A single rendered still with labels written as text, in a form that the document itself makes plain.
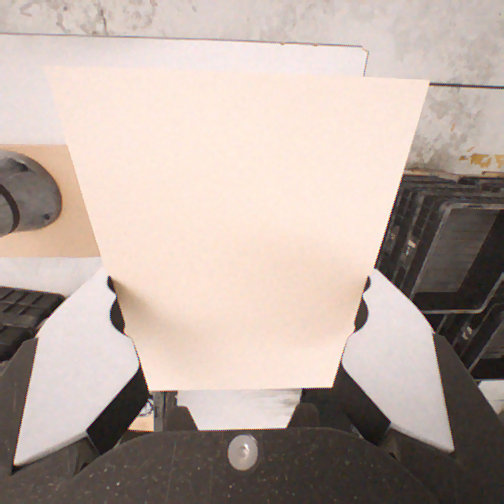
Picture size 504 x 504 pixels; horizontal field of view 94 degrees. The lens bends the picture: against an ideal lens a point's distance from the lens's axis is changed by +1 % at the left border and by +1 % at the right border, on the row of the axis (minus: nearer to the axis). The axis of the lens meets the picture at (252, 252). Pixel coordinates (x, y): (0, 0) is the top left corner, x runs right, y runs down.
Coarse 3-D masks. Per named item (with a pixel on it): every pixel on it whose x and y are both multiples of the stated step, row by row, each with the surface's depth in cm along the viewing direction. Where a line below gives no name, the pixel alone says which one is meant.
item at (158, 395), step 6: (0, 366) 42; (0, 372) 42; (150, 390) 45; (156, 390) 45; (162, 390) 47; (156, 396) 46; (162, 396) 48; (156, 402) 47; (162, 402) 49; (162, 408) 51; (162, 414) 52; (156, 420) 50; (162, 420) 53; (156, 426) 51; (162, 426) 55
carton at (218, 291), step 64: (64, 128) 8; (128, 128) 8; (192, 128) 8; (256, 128) 8; (320, 128) 8; (384, 128) 8; (128, 192) 9; (192, 192) 9; (256, 192) 9; (320, 192) 9; (384, 192) 9; (128, 256) 10; (192, 256) 10; (256, 256) 10; (320, 256) 11; (128, 320) 12; (192, 320) 12; (256, 320) 12; (320, 320) 12; (192, 384) 15; (256, 384) 15; (320, 384) 15
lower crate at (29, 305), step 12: (0, 288) 59; (12, 288) 59; (0, 300) 56; (12, 300) 57; (24, 300) 57; (36, 300) 58; (48, 300) 59; (60, 300) 61; (0, 312) 52; (12, 312) 54; (24, 312) 55; (36, 312) 55; (48, 312) 57; (24, 324) 51; (36, 324) 52
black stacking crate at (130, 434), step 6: (36, 330) 51; (168, 390) 60; (168, 396) 62; (168, 402) 63; (156, 408) 50; (168, 408) 65; (156, 414) 51; (126, 432) 69; (132, 432) 69; (138, 432) 70; (144, 432) 70; (150, 432) 70; (126, 438) 68; (132, 438) 68
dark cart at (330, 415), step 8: (304, 392) 189; (304, 400) 181; (312, 400) 181; (320, 400) 181; (328, 400) 182; (320, 408) 177; (328, 408) 177; (336, 408) 177; (320, 416) 172; (328, 416) 172; (336, 416) 172; (344, 416) 173; (320, 424) 168; (328, 424) 168; (336, 424) 168; (344, 424) 168; (352, 432) 163
